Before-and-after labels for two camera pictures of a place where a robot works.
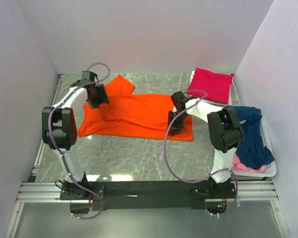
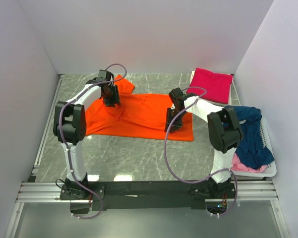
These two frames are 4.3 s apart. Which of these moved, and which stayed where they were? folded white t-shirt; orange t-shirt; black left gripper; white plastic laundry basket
Moved: black left gripper
Stayed: white plastic laundry basket; orange t-shirt; folded white t-shirt
